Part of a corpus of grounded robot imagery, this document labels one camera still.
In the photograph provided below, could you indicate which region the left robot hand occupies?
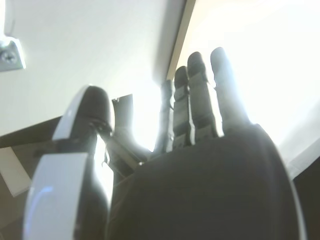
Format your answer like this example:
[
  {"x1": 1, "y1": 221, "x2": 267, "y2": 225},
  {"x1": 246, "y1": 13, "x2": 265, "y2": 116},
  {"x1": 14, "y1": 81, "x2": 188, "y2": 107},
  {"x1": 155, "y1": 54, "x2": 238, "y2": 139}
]
[{"x1": 21, "y1": 46, "x2": 308, "y2": 240}]

